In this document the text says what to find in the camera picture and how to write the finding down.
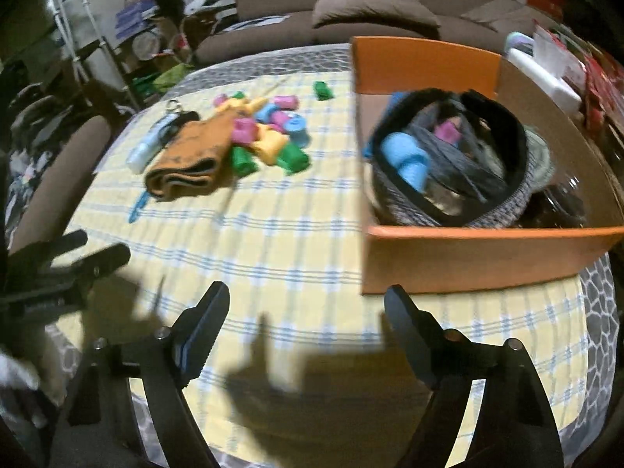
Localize flat brown cushion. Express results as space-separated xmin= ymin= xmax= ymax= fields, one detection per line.
xmin=461 ymin=0 xmax=532 ymax=27

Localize pile of coloured rolls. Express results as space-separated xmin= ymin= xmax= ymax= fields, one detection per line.
xmin=212 ymin=90 xmax=313 ymax=176

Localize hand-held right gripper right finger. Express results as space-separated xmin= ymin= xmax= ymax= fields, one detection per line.
xmin=384 ymin=285 xmax=566 ymax=468

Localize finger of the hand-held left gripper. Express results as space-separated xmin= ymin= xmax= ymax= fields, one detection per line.
xmin=10 ymin=230 xmax=89 ymax=260
xmin=49 ymin=243 xmax=132 ymax=284

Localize green plastic bag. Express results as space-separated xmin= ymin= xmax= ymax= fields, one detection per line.
xmin=131 ymin=63 xmax=191 ymax=98

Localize yellow plaid tablecloth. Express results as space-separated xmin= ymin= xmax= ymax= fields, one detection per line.
xmin=63 ymin=71 xmax=610 ymax=449

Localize white metal rack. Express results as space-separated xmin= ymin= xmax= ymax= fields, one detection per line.
xmin=43 ymin=0 xmax=105 ymax=83

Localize small round fan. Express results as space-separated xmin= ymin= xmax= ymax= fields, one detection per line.
xmin=131 ymin=29 xmax=161 ymax=59

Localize pink bag roll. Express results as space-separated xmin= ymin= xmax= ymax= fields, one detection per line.
xmin=434 ymin=119 xmax=461 ymax=144

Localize white tube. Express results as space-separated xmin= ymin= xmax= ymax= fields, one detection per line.
xmin=126 ymin=116 xmax=174 ymax=174

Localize orange printed cloth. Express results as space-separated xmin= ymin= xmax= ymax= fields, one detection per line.
xmin=145 ymin=116 xmax=237 ymax=202

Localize purple round container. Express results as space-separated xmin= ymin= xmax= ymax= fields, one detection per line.
xmin=504 ymin=32 xmax=537 ymax=54

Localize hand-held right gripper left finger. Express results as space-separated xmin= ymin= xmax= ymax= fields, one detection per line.
xmin=49 ymin=281 xmax=231 ymax=468

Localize red packets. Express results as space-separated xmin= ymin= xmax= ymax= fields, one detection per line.
xmin=582 ymin=53 xmax=624 ymax=142

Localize black mesh pouch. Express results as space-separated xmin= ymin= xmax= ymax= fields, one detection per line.
xmin=363 ymin=88 xmax=557 ymax=228

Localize orange cardboard box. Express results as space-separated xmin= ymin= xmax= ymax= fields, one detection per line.
xmin=351 ymin=36 xmax=624 ymax=296

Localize large brown cushion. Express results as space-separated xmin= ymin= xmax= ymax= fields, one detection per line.
xmin=312 ymin=0 xmax=442 ymax=30

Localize black glossy jar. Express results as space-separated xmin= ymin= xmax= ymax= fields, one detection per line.
xmin=519 ymin=175 xmax=590 ymax=229

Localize brown chair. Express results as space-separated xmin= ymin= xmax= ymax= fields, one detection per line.
xmin=7 ymin=116 xmax=113 ymax=254

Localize white tissue box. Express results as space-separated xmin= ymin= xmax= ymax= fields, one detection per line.
xmin=507 ymin=19 xmax=586 ymax=113

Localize keychain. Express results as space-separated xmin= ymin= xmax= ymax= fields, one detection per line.
xmin=163 ymin=99 xmax=200 ymax=137

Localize blue bag roll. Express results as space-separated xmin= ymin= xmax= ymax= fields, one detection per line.
xmin=380 ymin=133 xmax=432 ymax=191

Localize stack of blue boxes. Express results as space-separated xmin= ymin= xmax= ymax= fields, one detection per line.
xmin=114 ymin=2 xmax=159 ymax=40

